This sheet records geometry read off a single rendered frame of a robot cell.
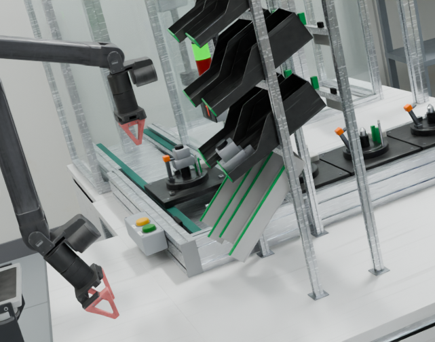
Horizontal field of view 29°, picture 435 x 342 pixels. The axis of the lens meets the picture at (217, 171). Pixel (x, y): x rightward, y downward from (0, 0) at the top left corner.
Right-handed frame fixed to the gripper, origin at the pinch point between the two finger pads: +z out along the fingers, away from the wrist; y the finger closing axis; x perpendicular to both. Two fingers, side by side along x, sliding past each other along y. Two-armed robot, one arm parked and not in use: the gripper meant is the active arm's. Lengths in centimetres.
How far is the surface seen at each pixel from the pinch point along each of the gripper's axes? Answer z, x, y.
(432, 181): 39, -79, -11
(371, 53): 21, -119, 88
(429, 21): 59, -252, 258
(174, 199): 27.1, -9.3, 22.2
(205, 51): -13.3, -31.7, 21.9
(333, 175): 29, -52, -4
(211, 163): 4.0, -10.7, -27.8
